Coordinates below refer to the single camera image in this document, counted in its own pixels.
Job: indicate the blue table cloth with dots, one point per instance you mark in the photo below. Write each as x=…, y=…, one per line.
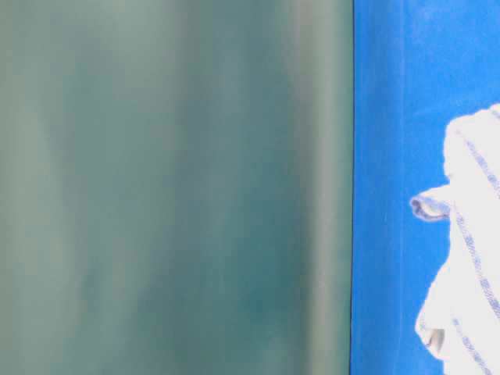
x=418, y=65

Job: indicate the white blue striped towel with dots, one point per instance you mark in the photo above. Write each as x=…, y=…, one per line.
x=458, y=322

